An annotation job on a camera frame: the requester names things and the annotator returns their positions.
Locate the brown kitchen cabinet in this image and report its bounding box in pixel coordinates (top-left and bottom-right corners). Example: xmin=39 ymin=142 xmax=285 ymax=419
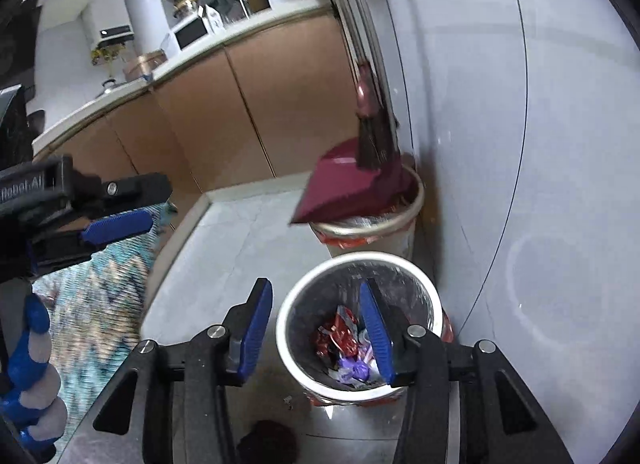
xmin=32 ymin=12 xmax=381 ymax=210

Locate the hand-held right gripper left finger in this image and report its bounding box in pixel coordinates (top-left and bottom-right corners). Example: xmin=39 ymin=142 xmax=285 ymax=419
xmin=92 ymin=278 xmax=274 ymax=464

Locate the person's left hand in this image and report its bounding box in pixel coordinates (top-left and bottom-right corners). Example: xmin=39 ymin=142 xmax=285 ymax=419
xmin=0 ymin=291 xmax=68 ymax=460

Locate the purple plastic wrapper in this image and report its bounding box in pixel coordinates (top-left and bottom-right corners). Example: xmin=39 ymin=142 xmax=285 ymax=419
xmin=327 ymin=344 xmax=381 ymax=385

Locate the white water heater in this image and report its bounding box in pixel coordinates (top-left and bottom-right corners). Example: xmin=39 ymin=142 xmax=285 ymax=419
xmin=80 ymin=0 xmax=136 ymax=45

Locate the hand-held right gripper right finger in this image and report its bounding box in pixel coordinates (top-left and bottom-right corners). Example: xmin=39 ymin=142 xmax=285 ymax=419
xmin=359 ymin=278 xmax=576 ymax=464

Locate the maroon broom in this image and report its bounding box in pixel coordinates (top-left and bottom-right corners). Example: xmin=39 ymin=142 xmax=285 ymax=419
xmin=320 ymin=0 xmax=401 ymax=170

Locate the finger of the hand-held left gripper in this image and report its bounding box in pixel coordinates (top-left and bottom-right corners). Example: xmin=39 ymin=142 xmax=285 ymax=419
xmin=72 ymin=171 xmax=173 ymax=217
xmin=37 ymin=209 xmax=155 ymax=270

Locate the white microwave oven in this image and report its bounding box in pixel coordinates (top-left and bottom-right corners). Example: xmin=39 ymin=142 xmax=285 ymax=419
xmin=167 ymin=12 xmax=211 ymax=52

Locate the maroon dustpan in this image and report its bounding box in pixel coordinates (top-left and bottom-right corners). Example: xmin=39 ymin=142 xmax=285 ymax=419
xmin=289 ymin=137 xmax=421 ymax=225

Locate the metal rim trash bin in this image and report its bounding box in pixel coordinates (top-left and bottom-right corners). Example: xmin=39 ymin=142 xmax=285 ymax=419
xmin=307 ymin=164 xmax=426 ymax=265

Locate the copper pot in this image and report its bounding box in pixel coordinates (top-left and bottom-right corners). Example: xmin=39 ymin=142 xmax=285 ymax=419
xmin=122 ymin=49 xmax=168 ymax=82

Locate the light kitchen countertop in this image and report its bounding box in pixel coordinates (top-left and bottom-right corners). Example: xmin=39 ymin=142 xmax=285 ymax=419
xmin=30 ymin=0 xmax=336 ymax=150

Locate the zigzag knitted tablecloth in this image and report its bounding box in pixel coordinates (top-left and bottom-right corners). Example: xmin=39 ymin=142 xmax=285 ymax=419
xmin=30 ymin=199 xmax=176 ymax=445

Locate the white trash bin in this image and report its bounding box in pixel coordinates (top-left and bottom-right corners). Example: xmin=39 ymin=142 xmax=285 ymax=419
xmin=275 ymin=251 xmax=453 ymax=407

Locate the red foil snack bag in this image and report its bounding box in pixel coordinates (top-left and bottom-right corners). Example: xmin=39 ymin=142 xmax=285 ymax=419
xmin=314 ymin=305 xmax=368 ymax=357

